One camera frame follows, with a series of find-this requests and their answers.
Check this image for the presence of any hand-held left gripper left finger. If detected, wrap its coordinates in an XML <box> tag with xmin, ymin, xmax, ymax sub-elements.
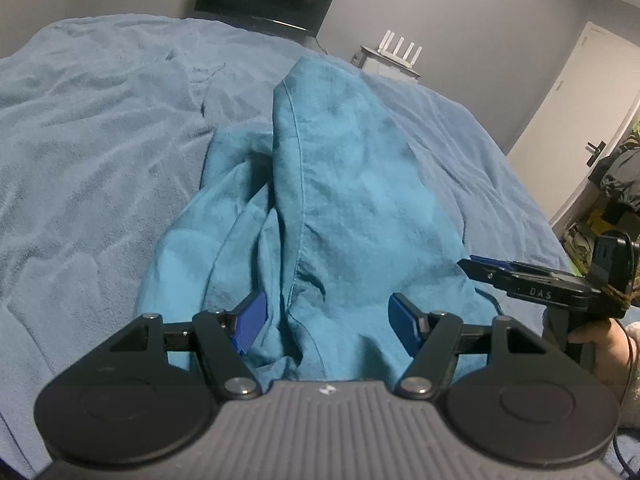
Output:
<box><xmin>107</xmin><ymin>291</ymin><xmax>269</xmax><ymax>402</ymax></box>

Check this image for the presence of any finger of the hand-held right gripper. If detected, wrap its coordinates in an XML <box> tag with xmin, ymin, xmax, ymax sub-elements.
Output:
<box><xmin>456</xmin><ymin>259</ymin><xmax>507</xmax><ymax>289</ymax></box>
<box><xmin>469</xmin><ymin>255</ymin><xmax>553</xmax><ymax>275</ymax></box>

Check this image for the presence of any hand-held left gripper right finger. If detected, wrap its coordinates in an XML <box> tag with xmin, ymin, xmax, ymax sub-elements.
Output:
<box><xmin>388</xmin><ymin>292</ymin><xmax>547</xmax><ymax>401</ymax></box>

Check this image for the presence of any teal fleece hoodie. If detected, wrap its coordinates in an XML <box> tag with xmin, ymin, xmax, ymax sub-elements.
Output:
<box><xmin>135</xmin><ymin>55</ymin><xmax>503</xmax><ymax>386</ymax></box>

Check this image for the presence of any person's right hand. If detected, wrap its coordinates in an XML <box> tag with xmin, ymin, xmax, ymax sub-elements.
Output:
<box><xmin>567</xmin><ymin>317</ymin><xmax>633</xmax><ymax>388</ymax></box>

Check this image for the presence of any camouflage cloth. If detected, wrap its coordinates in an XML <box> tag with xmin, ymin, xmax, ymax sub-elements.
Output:
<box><xmin>561</xmin><ymin>204</ymin><xmax>608</xmax><ymax>275</ymax></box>

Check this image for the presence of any dark jacket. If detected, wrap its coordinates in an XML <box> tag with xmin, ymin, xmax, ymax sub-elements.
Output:
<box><xmin>587</xmin><ymin>132</ymin><xmax>640</xmax><ymax>209</ymax></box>

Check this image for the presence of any white door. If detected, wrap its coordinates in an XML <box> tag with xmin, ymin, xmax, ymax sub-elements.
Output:
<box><xmin>505</xmin><ymin>21</ymin><xmax>640</xmax><ymax>227</ymax></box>

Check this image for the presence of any blue bed blanket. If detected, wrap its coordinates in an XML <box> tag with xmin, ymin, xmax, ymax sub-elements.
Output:
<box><xmin>0</xmin><ymin>12</ymin><xmax>576</xmax><ymax>478</ymax></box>

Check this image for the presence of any white router with antennas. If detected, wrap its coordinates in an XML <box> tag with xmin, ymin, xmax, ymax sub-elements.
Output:
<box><xmin>375</xmin><ymin>31</ymin><xmax>424</xmax><ymax>69</ymax></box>

